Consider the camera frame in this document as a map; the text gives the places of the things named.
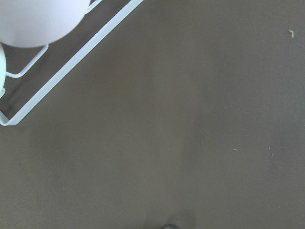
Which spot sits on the steel muddler black tip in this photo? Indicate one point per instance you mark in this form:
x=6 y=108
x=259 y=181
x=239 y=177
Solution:
x=170 y=226

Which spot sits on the wire rack with cups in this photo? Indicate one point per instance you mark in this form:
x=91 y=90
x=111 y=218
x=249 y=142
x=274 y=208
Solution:
x=33 y=72

